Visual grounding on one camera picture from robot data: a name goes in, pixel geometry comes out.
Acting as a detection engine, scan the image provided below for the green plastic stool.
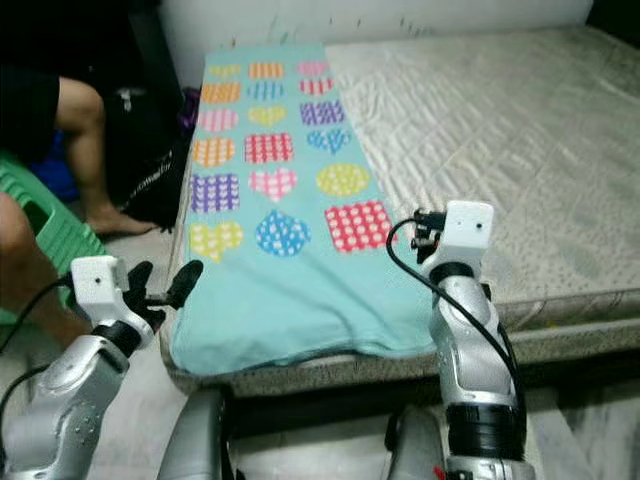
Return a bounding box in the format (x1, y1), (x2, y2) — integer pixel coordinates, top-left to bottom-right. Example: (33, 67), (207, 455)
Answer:
(0, 150), (107, 327)

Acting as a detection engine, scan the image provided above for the teal blanket with coloured hearts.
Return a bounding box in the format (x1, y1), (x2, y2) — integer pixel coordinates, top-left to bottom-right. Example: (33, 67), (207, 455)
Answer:
(170, 43), (438, 377)

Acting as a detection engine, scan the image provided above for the grey quilted mattress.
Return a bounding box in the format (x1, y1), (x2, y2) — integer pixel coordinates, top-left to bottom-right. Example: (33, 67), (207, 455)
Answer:
(160, 25), (640, 397)

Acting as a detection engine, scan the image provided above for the black bag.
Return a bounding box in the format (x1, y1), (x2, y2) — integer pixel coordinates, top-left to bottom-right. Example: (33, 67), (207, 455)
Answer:
(105, 85), (207, 230)

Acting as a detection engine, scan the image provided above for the silver left robot leg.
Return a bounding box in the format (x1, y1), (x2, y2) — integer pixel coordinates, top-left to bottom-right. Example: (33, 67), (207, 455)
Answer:
(159, 387), (233, 480)

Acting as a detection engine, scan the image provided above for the silver robot leg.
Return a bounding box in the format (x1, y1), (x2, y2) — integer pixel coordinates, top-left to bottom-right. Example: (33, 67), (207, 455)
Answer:
(384, 404), (453, 480)
(159, 387), (233, 480)

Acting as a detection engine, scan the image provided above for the person in blue shirt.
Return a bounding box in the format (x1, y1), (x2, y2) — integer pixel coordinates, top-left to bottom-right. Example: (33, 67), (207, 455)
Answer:
(0, 65), (158, 353)

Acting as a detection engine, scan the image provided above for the silver right robot leg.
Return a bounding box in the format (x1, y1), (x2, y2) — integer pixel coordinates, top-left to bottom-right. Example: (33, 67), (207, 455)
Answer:
(384, 404), (453, 480)

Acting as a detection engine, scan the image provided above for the black tufted headboard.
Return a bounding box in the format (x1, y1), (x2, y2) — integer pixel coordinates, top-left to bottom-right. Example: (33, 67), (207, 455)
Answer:
(588, 0), (640, 23)

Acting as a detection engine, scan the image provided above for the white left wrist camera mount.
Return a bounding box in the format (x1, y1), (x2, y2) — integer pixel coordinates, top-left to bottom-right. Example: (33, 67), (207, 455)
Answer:
(71, 255), (131, 329)

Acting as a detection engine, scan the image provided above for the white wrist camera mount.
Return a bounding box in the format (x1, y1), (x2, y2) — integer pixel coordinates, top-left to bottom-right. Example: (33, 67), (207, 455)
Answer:
(71, 255), (131, 329)
(432, 200), (497, 271)

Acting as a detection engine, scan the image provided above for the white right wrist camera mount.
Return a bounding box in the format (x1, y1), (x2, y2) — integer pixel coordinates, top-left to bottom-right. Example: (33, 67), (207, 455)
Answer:
(432, 200), (497, 271)

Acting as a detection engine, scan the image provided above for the short black left arm cable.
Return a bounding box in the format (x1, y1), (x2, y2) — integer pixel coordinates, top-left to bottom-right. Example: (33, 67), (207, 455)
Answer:
(0, 364), (53, 413)

